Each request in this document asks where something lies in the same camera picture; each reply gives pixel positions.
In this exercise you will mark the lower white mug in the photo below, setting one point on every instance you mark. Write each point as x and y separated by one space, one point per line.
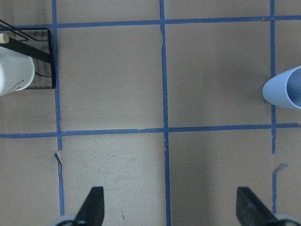
16 71

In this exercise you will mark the black wire mug rack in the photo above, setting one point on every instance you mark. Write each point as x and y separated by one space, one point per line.
36 42

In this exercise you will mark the light blue cup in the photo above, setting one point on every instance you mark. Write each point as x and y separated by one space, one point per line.
284 90

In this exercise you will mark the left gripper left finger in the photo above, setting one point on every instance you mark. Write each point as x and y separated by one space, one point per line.
91 212

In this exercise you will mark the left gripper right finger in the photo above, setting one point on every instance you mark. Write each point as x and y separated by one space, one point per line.
251 211

